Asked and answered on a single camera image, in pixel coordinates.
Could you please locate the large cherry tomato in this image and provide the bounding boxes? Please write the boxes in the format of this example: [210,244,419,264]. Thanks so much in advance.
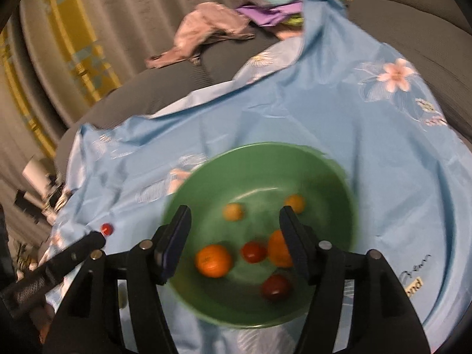
[241,241,268,264]
[261,274,292,301]

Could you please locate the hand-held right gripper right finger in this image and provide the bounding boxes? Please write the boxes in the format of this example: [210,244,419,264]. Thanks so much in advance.
[279,206,433,354]

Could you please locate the white lampshade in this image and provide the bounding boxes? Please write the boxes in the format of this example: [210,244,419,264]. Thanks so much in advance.
[22,159,52,194]

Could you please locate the green plastic bowl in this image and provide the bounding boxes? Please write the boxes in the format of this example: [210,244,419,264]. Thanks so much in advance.
[162,142,359,330]

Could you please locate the small orange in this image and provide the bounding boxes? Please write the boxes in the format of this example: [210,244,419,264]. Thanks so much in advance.
[195,244,233,278]

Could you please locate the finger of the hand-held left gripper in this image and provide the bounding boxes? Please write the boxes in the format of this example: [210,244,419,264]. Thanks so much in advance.
[35,230,107,279]

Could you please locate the grey sofa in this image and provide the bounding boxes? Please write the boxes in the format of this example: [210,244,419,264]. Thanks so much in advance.
[55,0,472,178]

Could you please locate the purple cloth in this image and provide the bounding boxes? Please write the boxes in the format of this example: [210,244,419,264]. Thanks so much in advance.
[236,0,307,28]

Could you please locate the large orange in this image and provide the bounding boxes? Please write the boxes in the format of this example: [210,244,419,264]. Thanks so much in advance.
[267,230,294,269]

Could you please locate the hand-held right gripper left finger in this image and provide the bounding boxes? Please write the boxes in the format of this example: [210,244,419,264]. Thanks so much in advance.
[42,204,193,354]

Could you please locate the brown longan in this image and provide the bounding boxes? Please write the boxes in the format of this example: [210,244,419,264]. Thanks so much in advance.
[284,194,306,214]
[223,203,244,222]

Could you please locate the pink cloth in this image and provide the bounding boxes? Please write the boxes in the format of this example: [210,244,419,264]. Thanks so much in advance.
[145,2,256,69]

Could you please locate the blue floral cloth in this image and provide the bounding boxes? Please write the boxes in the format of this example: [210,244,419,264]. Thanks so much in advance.
[37,0,470,354]

